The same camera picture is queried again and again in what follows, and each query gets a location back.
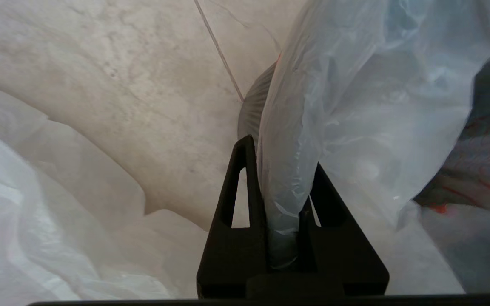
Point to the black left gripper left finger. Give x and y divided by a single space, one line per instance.
232 259

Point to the white bag with orange print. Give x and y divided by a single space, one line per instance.
377 106

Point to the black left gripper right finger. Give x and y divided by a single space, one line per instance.
347 263

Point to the black round trash bin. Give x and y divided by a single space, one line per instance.
253 106

